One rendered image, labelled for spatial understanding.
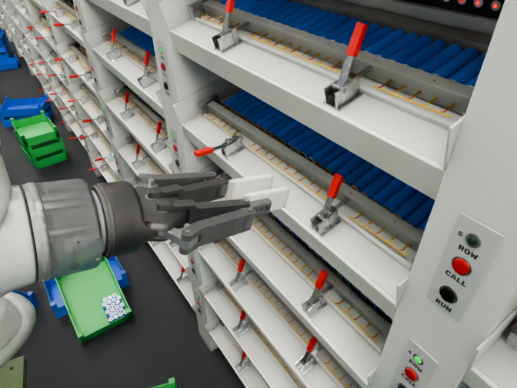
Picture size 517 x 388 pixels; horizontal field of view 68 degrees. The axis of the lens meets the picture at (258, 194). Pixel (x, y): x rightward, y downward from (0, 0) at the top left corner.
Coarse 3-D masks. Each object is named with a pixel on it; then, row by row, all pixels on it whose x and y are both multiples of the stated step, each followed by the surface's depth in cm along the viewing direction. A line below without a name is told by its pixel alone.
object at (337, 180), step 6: (336, 174) 55; (336, 180) 55; (342, 180) 55; (330, 186) 56; (336, 186) 55; (330, 192) 56; (336, 192) 55; (330, 198) 56; (330, 204) 56; (324, 210) 57; (324, 216) 57
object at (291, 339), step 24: (216, 264) 107; (240, 264) 97; (240, 288) 100; (264, 288) 98; (264, 312) 94; (288, 312) 92; (288, 336) 88; (312, 336) 79; (288, 360) 85; (312, 360) 82; (336, 360) 80; (312, 384) 80; (336, 384) 79
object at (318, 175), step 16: (224, 112) 82; (240, 128) 78; (256, 128) 76; (272, 144) 71; (288, 160) 68; (304, 160) 66; (320, 176) 63; (352, 192) 59; (352, 208) 59; (368, 208) 56; (384, 208) 56; (368, 224) 56; (384, 224) 55; (400, 224) 53; (384, 240) 54; (400, 240) 54; (416, 240) 51
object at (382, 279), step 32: (192, 96) 85; (224, 96) 90; (192, 128) 85; (224, 160) 75; (256, 160) 73; (320, 192) 64; (288, 224) 65; (352, 256) 54; (384, 256) 53; (384, 288) 50
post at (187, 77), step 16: (160, 0) 74; (160, 16) 76; (160, 32) 79; (176, 64) 80; (192, 64) 82; (160, 80) 89; (176, 80) 82; (192, 80) 84; (208, 80) 86; (176, 96) 84; (176, 128) 91; (192, 144) 92; (192, 160) 94; (208, 160) 97; (208, 272) 120; (192, 288) 133; (208, 304) 128; (208, 320) 133; (208, 336) 138
